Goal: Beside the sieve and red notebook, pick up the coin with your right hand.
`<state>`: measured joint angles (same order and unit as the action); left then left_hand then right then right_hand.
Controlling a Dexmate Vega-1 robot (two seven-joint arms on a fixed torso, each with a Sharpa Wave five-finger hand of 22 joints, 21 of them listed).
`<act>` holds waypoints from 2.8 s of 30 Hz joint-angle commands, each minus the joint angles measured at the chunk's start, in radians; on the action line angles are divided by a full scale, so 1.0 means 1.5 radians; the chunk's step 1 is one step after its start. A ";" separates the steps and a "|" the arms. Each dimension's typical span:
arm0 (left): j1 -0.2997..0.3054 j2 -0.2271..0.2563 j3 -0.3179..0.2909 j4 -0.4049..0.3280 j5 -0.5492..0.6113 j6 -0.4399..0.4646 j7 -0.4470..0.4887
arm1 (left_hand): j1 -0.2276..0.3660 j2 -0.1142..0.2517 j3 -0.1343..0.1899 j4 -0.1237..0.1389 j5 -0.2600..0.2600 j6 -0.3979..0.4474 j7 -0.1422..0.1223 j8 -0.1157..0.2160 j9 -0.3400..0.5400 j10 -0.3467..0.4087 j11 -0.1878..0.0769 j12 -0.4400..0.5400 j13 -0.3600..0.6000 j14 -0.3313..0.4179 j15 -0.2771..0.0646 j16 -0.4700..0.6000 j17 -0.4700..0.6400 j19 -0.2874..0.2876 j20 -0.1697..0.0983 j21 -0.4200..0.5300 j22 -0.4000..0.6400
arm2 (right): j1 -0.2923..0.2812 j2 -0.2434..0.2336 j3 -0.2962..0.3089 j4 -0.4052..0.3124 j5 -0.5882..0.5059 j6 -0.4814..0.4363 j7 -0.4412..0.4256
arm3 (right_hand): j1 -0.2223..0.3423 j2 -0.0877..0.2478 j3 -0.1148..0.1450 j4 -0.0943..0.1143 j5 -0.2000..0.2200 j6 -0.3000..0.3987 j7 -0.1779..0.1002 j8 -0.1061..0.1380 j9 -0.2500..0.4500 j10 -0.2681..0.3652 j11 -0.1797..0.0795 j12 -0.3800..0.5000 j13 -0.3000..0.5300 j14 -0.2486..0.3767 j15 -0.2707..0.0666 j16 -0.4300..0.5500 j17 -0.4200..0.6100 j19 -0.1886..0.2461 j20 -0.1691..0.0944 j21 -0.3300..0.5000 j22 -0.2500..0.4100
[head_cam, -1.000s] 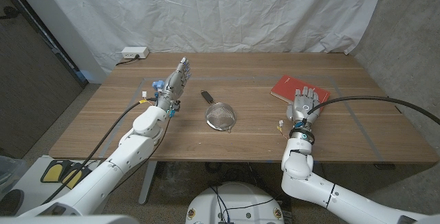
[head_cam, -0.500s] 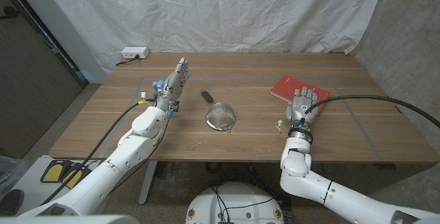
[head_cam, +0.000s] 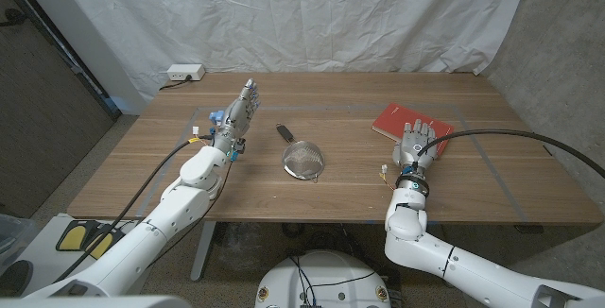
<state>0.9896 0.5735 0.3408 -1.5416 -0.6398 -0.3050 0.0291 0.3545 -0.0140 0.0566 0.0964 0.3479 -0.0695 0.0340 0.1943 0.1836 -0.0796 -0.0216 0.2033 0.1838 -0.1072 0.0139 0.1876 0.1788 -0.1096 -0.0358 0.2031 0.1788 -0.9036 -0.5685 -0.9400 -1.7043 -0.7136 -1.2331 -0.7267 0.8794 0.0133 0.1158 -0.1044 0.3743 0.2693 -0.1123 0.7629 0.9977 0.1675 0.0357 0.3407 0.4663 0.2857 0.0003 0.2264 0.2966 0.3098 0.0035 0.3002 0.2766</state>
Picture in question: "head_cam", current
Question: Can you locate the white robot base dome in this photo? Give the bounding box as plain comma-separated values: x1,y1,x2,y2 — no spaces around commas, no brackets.
254,249,392,308

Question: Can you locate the black power strip cord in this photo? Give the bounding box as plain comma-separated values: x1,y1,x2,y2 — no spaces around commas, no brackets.
158,76,193,92

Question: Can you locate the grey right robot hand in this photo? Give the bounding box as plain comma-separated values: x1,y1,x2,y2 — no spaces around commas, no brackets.
392,119,439,197

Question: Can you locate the thin black left wrist cable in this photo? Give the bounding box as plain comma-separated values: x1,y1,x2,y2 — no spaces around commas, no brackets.
150,160,233,260

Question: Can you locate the white plug with yellow wires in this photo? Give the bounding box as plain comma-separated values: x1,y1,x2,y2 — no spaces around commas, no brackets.
188,126,214,144
378,163,397,191

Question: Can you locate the black door handle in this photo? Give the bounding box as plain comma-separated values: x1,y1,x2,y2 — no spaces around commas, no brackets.
0,9,27,28

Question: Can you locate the white wrinkled backdrop cloth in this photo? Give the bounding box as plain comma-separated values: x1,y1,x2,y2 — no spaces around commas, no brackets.
50,0,536,104

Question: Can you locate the black door frame post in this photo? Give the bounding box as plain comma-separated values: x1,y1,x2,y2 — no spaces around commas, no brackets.
0,0,122,121

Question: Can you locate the clear plastic bin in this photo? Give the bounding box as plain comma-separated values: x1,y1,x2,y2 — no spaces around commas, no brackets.
0,213,39,276

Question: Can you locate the grey table leg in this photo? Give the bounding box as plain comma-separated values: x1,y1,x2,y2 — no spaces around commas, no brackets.
190,221,217,282

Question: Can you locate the yellow black foot pedal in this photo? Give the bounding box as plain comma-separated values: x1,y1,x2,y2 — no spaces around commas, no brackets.
84,229,127,261
55,220,103,252

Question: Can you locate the white robot torso edge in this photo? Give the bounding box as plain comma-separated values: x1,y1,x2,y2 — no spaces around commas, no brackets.
0,294,193,308

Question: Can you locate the metal mesh sieve black handle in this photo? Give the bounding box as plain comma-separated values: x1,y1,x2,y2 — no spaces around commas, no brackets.
275,123,326,182

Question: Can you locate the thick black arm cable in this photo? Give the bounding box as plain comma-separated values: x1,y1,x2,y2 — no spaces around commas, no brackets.
54,132,214,283
415,128,605,180

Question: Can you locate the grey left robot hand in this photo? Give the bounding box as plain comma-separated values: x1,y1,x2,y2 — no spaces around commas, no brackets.
209,78,261,163

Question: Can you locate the white floor board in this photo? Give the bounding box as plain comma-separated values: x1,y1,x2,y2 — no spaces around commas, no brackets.
13,212,143,295

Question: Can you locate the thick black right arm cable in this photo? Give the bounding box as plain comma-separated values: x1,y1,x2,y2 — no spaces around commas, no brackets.
415,128,605,180

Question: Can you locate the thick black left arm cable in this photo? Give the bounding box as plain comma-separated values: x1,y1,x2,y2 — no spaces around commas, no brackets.
54,132,214,283

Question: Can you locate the white power strip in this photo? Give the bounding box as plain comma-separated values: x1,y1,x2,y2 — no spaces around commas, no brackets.
166,63,206,81

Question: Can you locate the red notebook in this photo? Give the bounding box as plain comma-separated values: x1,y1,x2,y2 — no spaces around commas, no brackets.
372,102,455,157

